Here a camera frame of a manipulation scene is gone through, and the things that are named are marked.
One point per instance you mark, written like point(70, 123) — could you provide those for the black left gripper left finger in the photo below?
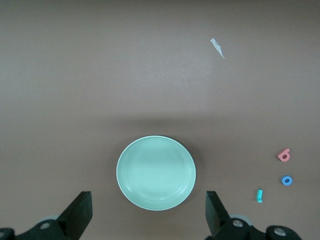
point(80, 207)

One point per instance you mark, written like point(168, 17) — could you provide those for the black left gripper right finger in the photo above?
point(215, 212)

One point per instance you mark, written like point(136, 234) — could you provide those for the teal letter i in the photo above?
point(259, 195)

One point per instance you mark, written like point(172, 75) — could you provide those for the blue letter o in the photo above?
point(283, 180)

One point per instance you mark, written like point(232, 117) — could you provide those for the salmon red letter g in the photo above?
point(284, 156)

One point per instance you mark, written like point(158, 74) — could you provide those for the green plate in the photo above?
point(156, 172)

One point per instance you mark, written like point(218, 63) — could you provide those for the brown table cover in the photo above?
point(100, 75)

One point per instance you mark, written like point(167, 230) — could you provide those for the white paper scrap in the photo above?
point(217, 46)

